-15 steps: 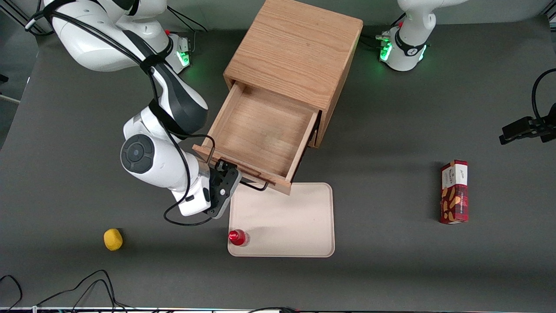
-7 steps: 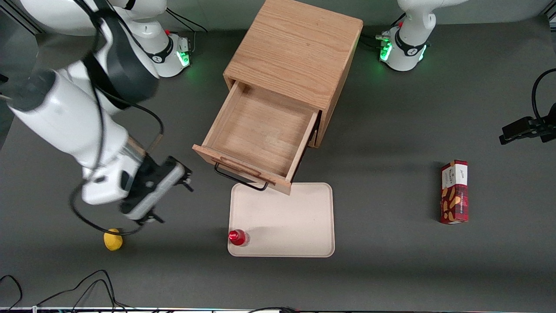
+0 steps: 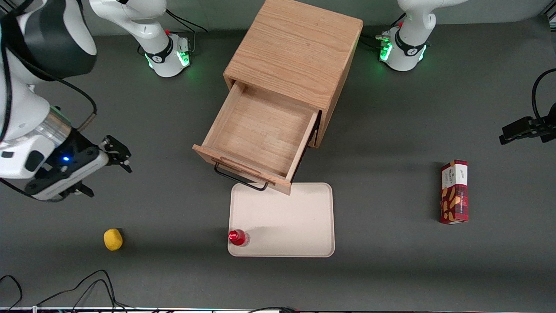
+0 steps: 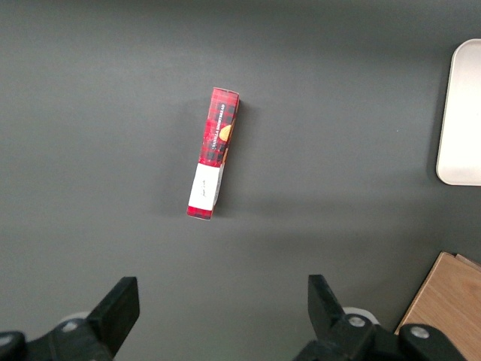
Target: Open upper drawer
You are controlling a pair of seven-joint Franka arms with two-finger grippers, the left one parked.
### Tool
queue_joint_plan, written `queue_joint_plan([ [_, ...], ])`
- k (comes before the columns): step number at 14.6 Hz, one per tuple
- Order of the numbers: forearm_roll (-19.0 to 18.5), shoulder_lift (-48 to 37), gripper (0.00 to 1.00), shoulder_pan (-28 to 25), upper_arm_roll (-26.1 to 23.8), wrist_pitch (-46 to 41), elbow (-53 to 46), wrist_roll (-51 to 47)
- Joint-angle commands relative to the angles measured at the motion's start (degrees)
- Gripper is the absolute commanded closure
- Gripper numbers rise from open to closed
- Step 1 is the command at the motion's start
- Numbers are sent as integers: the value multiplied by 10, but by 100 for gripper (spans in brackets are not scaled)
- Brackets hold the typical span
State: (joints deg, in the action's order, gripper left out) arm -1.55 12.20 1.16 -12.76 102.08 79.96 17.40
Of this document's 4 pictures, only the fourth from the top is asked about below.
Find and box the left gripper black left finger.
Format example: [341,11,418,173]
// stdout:
[0,276,141,361]

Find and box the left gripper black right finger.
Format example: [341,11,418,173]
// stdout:
[292,274,467,361]

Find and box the wooden drawer cabinet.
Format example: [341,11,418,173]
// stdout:
[394,251,481,361]

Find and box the red plaid biscuit box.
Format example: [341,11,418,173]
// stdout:
[186,86,241,220]

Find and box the white rectangular tray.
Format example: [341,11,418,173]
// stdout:
[435,38,481,187]

